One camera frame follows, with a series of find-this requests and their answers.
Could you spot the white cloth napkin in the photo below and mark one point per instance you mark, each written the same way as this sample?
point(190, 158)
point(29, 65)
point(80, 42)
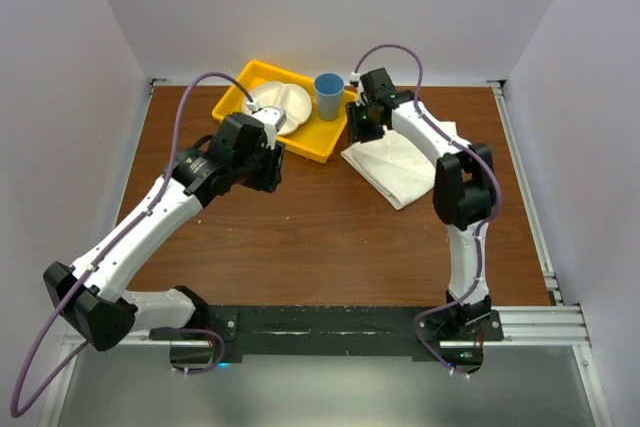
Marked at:
point(400, 165)

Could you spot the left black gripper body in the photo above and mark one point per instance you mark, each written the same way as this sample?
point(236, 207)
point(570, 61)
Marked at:
point(260, 170)

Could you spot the yellow plastic tray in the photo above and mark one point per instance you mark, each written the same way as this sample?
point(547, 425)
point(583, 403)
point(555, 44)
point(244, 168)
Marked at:
point(316, 138)

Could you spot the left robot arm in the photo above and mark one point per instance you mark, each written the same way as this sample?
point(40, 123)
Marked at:
point(91, 294)

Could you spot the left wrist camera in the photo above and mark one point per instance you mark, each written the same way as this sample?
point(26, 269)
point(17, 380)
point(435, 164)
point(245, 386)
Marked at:
point(273, 118)

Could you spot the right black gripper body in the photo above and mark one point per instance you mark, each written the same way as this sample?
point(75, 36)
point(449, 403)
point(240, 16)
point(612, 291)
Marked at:
point(362, 123)

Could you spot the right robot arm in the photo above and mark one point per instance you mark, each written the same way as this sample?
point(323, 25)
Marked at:
point(466, 194)

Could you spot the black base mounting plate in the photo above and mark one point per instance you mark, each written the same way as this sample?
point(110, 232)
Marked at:
point(352, 331)

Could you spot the white divided plate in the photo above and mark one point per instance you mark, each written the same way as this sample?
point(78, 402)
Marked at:
point(290, 97)

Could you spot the blue plastic cup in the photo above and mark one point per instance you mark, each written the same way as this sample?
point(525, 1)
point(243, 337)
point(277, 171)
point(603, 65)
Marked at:
point(329, 89)

